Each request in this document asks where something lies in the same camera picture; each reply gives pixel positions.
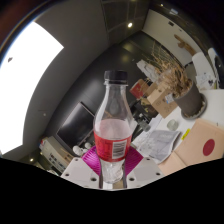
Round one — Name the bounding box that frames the long ceiling light panel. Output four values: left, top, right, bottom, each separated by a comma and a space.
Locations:
0, 21, 65, 155

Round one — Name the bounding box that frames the red box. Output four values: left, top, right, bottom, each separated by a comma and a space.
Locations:
129, 78, 149, 99

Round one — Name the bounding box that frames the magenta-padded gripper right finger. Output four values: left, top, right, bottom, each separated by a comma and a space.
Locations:
124, 146, 165, 190

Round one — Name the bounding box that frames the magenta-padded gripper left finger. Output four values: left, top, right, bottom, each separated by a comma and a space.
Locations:
60, 145, 101, 190

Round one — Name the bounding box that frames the small yellow tag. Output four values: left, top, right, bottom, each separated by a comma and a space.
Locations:
180, 128, 191, 141

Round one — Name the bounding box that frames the wooden wall figure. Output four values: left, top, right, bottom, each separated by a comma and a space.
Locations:
173, 33, 198, 56

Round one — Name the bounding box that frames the small white cup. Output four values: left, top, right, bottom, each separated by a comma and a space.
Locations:
166, 119, 180, 132

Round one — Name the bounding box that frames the white cabinet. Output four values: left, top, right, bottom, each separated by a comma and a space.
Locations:
39, 135, 74, 173

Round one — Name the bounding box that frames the dried plant in grey pot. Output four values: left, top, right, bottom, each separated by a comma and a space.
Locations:
146, 46, 204, 116

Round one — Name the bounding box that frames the white plaster bust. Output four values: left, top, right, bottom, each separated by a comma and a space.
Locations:
72, 142, 93, 158

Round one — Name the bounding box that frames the black round side table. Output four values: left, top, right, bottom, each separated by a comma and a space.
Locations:
133, 99, 158, 119

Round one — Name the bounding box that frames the black wall screen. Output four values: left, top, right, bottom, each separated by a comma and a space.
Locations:
54, 101, 96, 149

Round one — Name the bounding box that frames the grey printed newspaper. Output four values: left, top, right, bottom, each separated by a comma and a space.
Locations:
138, 129, 183, 164

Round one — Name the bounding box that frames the brown cardboard box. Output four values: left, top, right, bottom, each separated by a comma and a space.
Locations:
146, 81, 179, 119

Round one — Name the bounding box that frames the white plastic chair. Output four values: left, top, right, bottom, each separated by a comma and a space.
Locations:
191, 51, 218, 90
208, 47, 224, 89

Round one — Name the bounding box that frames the flat round red coaster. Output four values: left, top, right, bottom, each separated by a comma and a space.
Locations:
202, 138, 216, 157

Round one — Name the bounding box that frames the clear red-labelled drink bottle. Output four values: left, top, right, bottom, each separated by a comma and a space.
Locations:
92, 69, 135, 185

